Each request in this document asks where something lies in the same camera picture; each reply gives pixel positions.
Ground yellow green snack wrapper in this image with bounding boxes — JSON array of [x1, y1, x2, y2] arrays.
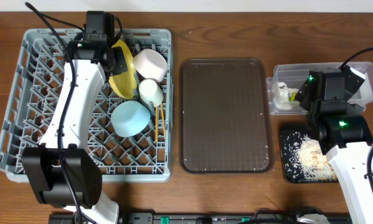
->
[[288, 92, 297, 102]]

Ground white tissue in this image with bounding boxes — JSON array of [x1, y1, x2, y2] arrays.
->
[[276, 82, 298, 104]]

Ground yellow plate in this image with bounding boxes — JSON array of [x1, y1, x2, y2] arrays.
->
[[108, 40, 138, 99]]

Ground white bowl with rice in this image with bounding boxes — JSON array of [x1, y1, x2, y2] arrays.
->
[[133, 49, 168, 82]]

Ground white cup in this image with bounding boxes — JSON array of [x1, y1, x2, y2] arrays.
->
[[138, 79, 164, 107]]

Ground light blue bowl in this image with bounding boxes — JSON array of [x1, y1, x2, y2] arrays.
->
[[111, 101, 151, 137]]

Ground wooden chopstick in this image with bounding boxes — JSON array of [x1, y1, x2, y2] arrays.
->
[[160, 103, 166, 139], [155, 106, 159, 146]]

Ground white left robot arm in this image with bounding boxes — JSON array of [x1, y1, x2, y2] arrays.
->
[[21, 11, 125, 223]]

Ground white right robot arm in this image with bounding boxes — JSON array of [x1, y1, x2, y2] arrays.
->
[[295, 65, 373, 223]]

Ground grey plastic dishwasher rack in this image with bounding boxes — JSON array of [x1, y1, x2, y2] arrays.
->
[[0, 29, 174, 182]]

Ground clear plastic bin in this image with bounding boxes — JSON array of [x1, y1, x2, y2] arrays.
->
[[267, 62, 373, 115]]

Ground black tray bin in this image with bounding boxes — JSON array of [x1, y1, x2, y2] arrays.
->
[[278, 124, 339, 184]]

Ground spilled rice and food scraps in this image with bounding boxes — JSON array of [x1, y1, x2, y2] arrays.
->
[[284, 132, 338, 183]]

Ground dark brown serving tray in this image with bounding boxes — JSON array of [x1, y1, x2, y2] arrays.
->
[[179, 58, 274, 174]]

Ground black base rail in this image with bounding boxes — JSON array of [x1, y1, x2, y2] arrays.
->
[[47, 207, 352, 224]]

